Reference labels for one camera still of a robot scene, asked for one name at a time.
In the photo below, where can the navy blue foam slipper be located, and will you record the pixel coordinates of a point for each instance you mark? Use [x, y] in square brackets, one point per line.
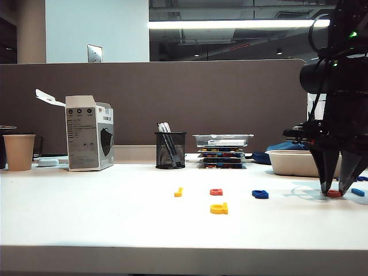
[283, 146]

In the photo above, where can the tan paper cup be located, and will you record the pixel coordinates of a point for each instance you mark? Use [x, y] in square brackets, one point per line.
[19, 153]

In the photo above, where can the white grey mask box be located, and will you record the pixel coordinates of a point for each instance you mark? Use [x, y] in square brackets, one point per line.
[83, 138]

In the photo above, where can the orange letter o magnet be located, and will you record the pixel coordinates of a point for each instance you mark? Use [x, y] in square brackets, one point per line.
[334, 194]

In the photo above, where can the beige partition base rail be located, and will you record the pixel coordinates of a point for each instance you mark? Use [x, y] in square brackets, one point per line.
[135, 155]

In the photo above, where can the blue letter g magnet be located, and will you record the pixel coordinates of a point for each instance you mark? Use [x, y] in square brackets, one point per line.
[260, 195]

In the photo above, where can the orange letter a magnet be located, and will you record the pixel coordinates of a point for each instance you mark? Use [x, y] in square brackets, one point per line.
[215, 192]

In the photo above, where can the blue letter m magnet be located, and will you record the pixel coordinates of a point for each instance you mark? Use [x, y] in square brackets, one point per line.
[362, 178]

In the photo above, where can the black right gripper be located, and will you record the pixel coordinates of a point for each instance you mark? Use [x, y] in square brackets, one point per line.
[348, 120]

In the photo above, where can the brown fabric desk partition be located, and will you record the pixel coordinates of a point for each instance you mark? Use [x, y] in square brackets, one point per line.
[172, 100]

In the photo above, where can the yellow letter d magnet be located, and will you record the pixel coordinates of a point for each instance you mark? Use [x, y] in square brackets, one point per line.
[218, 210]

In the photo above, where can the beige rectangular tray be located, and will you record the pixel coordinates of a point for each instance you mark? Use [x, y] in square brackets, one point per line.
[293, 165]

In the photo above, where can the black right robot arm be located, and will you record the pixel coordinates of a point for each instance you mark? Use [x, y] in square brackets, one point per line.
[350, 57]

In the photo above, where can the silver wall plate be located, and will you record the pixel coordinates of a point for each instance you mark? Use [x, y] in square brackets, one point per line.
[95, 53]

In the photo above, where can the white black marker pen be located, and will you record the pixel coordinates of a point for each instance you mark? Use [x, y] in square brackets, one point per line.
[227, 143]

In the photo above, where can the yellow letter j magnet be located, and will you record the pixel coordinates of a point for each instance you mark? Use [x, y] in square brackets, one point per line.
[178, 194]

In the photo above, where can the clear plastic tray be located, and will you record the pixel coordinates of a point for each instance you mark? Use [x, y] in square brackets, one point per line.
[222, 137]

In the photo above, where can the light blue letter l magnet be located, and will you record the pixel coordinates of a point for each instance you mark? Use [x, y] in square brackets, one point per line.
[358, 192]

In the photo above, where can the white earbud case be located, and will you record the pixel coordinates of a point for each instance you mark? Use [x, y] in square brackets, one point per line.
[48, 163]

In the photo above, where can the silver capped pen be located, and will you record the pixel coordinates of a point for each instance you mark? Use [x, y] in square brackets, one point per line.
[164, 128]
[160, 128]
[168, 128]

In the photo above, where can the black mesh pen holder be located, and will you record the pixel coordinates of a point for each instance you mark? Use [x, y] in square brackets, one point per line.
[171, 152]

